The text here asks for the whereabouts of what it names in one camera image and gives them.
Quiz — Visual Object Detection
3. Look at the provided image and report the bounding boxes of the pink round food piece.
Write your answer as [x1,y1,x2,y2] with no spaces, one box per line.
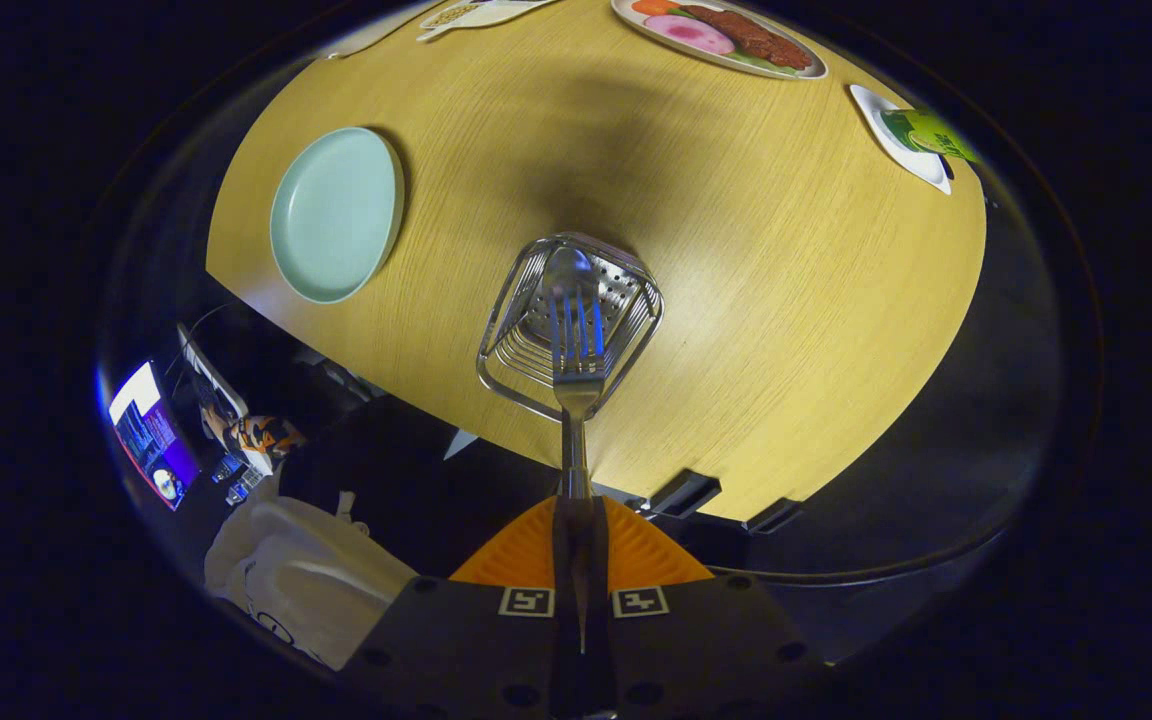
[643,14,737,56]

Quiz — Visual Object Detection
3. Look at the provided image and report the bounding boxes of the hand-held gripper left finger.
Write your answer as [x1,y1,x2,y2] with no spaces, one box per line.
[336,495,583,720]

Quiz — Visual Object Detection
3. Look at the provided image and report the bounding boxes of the metal spoon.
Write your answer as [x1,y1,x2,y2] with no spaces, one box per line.
[536,247,599,341]

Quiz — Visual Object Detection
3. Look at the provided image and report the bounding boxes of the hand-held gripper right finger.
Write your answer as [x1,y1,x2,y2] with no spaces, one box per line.
[581,494,827,720]

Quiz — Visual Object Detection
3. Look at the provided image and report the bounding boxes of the brown meat slices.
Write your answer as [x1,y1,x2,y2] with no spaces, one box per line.
[681,5,814,71]

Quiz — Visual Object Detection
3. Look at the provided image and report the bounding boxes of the white square coaster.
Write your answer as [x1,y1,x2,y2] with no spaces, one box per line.
[849,84,953,195]

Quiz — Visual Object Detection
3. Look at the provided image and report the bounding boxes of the orange black patterned object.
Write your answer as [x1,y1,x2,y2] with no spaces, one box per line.
[221,415,307,459]

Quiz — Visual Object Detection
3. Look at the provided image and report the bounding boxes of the white food plate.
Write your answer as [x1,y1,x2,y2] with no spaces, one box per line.
[611,0,829,81]

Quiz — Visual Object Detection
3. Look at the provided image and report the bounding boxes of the lit computer monitor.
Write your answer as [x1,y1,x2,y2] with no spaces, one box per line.
[108,360,202,511]

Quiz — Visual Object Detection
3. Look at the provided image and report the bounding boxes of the black table bracket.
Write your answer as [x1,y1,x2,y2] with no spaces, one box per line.
[744,497,802,536]
[641,470,722,519]

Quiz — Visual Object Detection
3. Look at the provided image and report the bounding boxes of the metal fork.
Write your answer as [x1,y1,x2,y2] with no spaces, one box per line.
[546,283,612,501]

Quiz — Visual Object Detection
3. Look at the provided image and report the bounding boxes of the mint green plate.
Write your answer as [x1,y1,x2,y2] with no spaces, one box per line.
[269,126,406,305]

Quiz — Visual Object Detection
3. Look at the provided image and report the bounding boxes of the green label drink bottle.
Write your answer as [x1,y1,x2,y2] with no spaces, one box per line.
[879,108,982,164]

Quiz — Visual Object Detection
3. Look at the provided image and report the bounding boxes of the white garment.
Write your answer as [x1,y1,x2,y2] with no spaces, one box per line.
[204,490,422,671]

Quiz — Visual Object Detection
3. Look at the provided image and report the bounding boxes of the white divided bean tray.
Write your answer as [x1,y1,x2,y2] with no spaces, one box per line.
[416,0,562,43]

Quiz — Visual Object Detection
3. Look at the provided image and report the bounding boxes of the metal wire basket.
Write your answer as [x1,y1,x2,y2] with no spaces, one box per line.
[476,232,665,424]

